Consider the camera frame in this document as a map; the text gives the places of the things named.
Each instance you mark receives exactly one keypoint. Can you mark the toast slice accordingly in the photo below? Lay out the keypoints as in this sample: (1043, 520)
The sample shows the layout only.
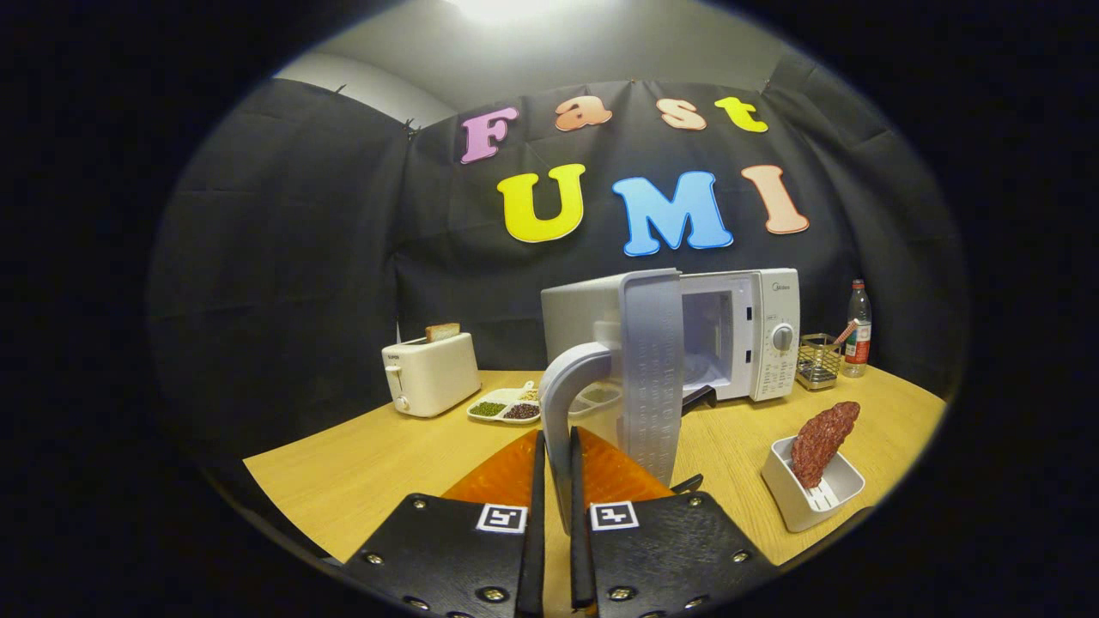
(442, 333)

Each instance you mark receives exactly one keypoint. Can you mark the divided white dish of beans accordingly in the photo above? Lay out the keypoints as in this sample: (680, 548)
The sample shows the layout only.
(502, 409)

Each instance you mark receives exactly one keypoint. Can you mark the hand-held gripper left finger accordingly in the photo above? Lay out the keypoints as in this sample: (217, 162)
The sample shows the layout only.
(534, 549)

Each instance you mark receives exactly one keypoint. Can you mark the ceiling light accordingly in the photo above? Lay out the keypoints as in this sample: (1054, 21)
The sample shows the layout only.
(502, 9)

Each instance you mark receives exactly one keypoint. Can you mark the red striped stick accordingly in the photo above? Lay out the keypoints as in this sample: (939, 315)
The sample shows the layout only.
(846, 332)

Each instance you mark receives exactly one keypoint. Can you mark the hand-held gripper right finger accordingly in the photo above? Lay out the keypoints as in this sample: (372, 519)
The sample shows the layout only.
(580, 558)

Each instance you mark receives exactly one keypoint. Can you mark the cream bread toaster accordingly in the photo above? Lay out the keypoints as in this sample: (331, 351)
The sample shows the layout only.
(434, 378)

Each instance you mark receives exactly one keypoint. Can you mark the black backdrop cloth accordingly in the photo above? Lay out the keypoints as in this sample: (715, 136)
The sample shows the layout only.
(283, 257)

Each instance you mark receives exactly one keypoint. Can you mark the small white rectangular dish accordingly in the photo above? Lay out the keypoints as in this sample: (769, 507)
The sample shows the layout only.
(798, 508)

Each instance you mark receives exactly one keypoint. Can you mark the clear plastic water bottle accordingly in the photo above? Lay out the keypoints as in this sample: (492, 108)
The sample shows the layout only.
(857, 339)

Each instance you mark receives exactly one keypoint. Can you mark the dark red meat slice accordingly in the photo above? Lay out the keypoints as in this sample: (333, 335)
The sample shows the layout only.
(820, 442)

